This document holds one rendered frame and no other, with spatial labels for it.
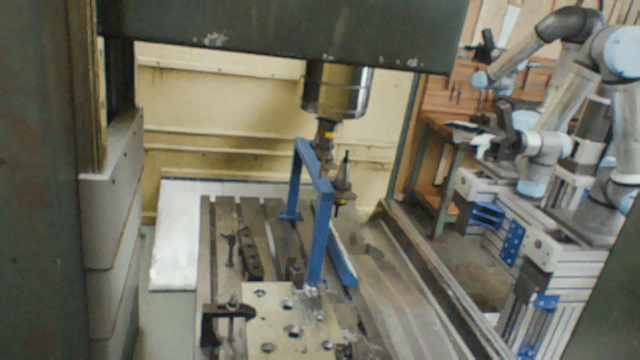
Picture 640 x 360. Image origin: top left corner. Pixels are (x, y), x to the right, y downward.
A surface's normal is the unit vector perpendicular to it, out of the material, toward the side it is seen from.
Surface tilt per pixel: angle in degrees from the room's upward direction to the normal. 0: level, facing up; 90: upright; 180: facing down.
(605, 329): 90
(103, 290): 90
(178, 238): 23
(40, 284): 90
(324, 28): 90
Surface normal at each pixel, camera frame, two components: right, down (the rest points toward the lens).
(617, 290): -0.97, -0.04
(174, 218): 0.22, -0.65
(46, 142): 0.83, 0.33
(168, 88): 0.20, 0.44
